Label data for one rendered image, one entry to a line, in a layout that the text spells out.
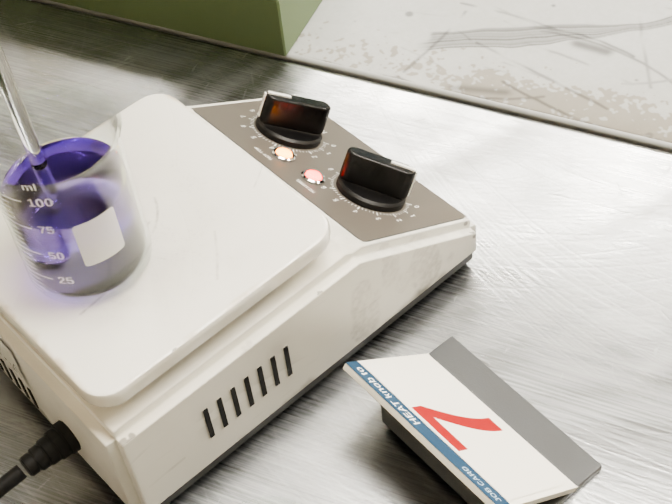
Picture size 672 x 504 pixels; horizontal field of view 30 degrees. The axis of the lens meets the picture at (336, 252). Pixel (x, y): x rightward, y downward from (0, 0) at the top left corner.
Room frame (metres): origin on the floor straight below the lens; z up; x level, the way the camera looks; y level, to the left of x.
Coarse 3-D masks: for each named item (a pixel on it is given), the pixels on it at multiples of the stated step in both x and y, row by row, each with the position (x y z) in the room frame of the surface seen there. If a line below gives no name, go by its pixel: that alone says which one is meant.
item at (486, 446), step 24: (408, 360) 0.31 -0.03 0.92; (384, 384) 0.28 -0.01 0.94; (408, 384) 0.29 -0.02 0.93; (432, 384) 0.29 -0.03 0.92; (432, 408) 0.27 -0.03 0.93; (456, 408) 0.28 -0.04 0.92; (480, 408) 0.28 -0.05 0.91; (456, 432) 0.26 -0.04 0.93; (480, 432) 0.27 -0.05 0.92; (504, 432) 0.27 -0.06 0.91; (480, 456) 0.25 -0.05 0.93; (504, 456) 0.25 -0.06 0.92; (528, 456) 0.26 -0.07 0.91; (504, 480) 0.24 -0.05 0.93; (528, 480) 0.24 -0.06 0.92; (552, 480) 0.24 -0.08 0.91
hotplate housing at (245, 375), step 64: (320, 256) 0.33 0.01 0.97; (384, 256) 0.33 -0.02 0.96; (448, 256) 0.35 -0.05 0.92; (0, 320) 0.32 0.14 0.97; (256, 320) 0.30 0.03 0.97; (320, 320) 0.31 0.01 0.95; (384, 320) 0.33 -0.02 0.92; (64, 384) 0.28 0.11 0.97; (192, 384) 0.27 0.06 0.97; (256, 384) 0.29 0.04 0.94; (64, 448) 0.27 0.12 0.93; (128, 448) 0.25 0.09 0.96; (192, 448) 0.27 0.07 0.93
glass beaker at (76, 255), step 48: (0, 96) 0.35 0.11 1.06; (48, 96) 0.35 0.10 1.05; (96, 96) 0.34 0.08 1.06; (0, 144) 0.34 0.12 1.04; (96, 144) 0.31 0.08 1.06; (0, 192) 0.31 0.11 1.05; (48, 192) 0.30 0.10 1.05; (96, 192) 0.31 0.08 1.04; (48, 240) 0.30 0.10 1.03; (96, 240) 0.30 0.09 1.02; (144, 240) 0.32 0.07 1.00; (48, 288) 0.30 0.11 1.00; (96, 288) 0.30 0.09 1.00
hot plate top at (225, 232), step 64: (128, 128) 0.40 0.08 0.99; (192, 128) 0.39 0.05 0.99; (192, 192) 0.35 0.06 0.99; (256, 192) 0.35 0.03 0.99; (0, 256) 0.33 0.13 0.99; (192, 256) 0.32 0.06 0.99; (256, 256) 0.31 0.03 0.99; (64, 320) 0.29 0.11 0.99; (128, 320) 0.29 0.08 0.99; (192, 320) 0.29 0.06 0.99; (128, 384) 0.26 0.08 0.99
